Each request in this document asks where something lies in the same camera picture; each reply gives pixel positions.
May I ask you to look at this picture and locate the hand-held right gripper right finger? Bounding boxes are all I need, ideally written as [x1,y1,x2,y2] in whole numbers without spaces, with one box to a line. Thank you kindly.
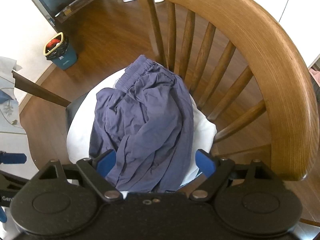
[190,149,275,202]

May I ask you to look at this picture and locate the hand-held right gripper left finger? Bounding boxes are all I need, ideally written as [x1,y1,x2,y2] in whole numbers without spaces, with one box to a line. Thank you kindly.
[37,149,123,202]

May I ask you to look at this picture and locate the blue-purple pants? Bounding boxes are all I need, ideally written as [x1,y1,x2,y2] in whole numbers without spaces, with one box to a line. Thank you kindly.
[89,54,195,193]

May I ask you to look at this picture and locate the dark wooden bar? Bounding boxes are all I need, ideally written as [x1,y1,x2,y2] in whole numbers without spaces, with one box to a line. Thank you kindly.
[12,70,72,107]

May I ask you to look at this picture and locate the teal trash bin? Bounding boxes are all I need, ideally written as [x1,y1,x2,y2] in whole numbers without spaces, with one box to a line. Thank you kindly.
[43,32,78,71]

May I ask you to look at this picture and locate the wooden spindle-back chair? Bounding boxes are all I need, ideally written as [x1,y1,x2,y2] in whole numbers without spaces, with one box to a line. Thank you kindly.
[65,0,315,188]

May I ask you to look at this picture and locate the pink cloth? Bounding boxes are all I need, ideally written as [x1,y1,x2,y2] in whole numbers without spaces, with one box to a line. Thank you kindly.
[309,67,320,86]

